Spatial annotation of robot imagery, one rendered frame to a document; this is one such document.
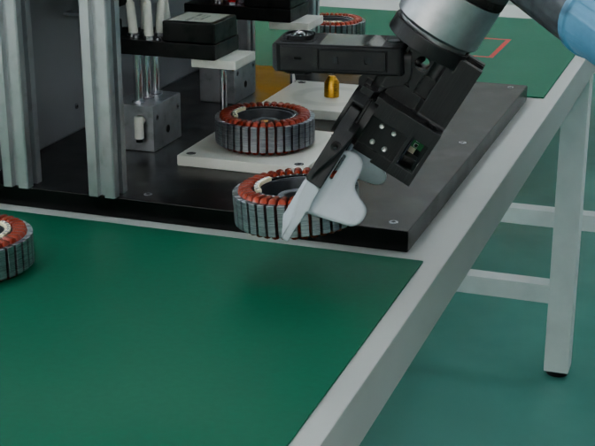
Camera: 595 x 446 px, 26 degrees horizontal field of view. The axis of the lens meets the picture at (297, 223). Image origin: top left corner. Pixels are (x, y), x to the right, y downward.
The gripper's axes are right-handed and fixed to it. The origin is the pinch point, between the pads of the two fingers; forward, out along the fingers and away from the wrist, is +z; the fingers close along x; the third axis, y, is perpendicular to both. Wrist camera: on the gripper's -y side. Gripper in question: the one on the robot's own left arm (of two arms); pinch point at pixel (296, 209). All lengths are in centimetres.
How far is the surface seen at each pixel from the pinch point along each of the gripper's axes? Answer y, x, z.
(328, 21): -15, 103, 11
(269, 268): 0.8, 0.4, 6.5
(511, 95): 15, 65, -4
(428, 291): 13.9, -0.4, -0.3
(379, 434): 33, 108, 75
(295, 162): -3.4, 23.6, 5.2
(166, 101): -20.0, 31.4, 10.1
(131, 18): -27.7, 29.8, 3.3
